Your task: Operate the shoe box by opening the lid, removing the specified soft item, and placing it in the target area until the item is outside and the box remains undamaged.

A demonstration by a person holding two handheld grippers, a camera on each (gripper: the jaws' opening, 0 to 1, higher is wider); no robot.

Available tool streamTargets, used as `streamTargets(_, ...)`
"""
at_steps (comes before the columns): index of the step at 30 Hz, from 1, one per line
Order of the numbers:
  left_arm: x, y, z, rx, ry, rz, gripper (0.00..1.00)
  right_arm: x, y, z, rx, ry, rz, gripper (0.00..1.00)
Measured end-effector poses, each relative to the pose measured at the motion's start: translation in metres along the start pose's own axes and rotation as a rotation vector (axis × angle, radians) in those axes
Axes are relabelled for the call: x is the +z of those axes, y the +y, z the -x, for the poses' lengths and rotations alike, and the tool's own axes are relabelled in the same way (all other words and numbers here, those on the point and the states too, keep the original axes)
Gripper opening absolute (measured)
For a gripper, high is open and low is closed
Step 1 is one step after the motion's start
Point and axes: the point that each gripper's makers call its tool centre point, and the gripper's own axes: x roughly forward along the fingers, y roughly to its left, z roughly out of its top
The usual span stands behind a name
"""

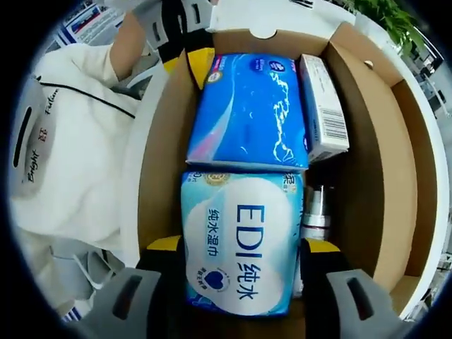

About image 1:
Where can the white spray bottle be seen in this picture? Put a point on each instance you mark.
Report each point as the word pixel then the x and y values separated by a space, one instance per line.
pixel 318 212

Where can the potted green plant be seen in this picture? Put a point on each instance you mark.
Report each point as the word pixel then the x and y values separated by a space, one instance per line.
pixel 388 17

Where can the white chest-worn device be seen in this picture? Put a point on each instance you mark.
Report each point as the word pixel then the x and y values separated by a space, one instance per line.
pixel 23 137

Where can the wall poster board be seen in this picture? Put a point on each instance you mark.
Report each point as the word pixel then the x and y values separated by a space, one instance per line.
pixel 92 24

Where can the light blue wet wipes pack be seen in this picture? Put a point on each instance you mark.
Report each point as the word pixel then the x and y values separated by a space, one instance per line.
pixel 240 247

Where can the brown cardboard shoe box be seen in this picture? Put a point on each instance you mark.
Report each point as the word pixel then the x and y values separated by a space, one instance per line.
pixel 370 159

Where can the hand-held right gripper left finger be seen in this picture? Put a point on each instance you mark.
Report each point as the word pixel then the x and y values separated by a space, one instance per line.
pixel 159 282

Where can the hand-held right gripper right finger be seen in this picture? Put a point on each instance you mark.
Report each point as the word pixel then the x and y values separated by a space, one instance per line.
pixel 325 282

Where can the blue soft tissue pack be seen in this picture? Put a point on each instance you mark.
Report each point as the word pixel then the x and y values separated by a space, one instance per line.
pixel 247 113

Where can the white carton box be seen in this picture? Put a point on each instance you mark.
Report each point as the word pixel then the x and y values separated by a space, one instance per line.
pixel 325 106

